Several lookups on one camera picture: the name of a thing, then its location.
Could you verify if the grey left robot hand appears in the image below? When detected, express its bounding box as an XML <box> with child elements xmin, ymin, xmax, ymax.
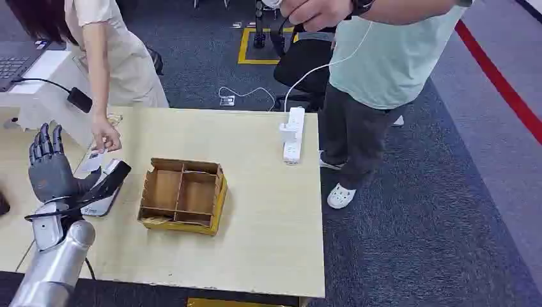
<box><xmin>27</xmin><ymin>123</ymin><xmax>102</xmax><ymax>204</ymax></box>

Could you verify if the white card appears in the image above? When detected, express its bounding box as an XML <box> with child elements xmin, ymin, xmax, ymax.
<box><xmin>81</xmin><ymin>148</ymin><xmax>107</xmax><ymax>173</ymax></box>

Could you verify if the card reader device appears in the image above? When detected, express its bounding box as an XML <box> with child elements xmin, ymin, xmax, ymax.
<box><xmin>74</xmin><ymin>159</ymin><xmax>132</xmax><ymax>217</ymax></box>

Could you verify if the black power adapter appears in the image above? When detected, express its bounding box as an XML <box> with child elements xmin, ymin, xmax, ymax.
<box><xmin>66</xmin><ymin>87</ymin><xmax>93</xmax><ymax>114</ymax></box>

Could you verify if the white side desk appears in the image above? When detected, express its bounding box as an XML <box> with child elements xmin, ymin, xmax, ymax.
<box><xmin>0</xmin><ymin>49</ymin><xmax>95</xmax><ymax>149</ymax></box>

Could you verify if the black laptop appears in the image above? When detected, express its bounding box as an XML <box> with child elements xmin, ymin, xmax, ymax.
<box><xmin>0</xmin><ymin>40</ymin><xmax>52</xmax><ymax>93</ymax></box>

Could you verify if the person in beige top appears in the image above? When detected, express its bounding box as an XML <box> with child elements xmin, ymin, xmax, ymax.
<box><xmin>4</xmin><ymin>0</ymin><xmax>170</xmax><ymax>154</ymax></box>

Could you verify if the wooden divided card box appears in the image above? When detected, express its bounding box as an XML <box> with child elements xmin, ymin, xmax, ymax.
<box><xmin>137</xmin><ymin>157</ymin><xmax>228</xmax><ymax>237</ymax></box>

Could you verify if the white power strip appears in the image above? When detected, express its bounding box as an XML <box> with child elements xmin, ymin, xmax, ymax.
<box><xmin>279</xmin><ymin>106</ymin><xmax>306</xmax><ymax>166</ymax></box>

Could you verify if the black stand base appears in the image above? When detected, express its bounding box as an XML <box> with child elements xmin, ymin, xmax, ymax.
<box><xmin>253</xmin><ymin>0</ymin><xmax>268</xmax><ymax>49</ymax></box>

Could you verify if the black office chair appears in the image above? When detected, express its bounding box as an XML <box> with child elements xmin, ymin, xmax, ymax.
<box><xmin>269</xmin><ymin>17</ymin><xmax>337</xmax><ymax>113</ymax></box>

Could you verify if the person in pale green shirt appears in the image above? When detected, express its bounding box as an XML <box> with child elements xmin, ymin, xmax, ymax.
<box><xmin>279</xmin><ymin>0</ymin><xmax>475</xmax><ymax>210</ymax></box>

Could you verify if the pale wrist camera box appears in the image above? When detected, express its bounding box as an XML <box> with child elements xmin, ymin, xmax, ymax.
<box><xmin>31</xmin><ymin>202</ymin><xmax>68</xmax><ymax>251</ymax></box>

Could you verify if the white cable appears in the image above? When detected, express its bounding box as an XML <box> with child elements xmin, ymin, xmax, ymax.
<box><xmin>218</xmin><ymin>21</ymin><xmax>375</xmax><ymax>114</ymax></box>

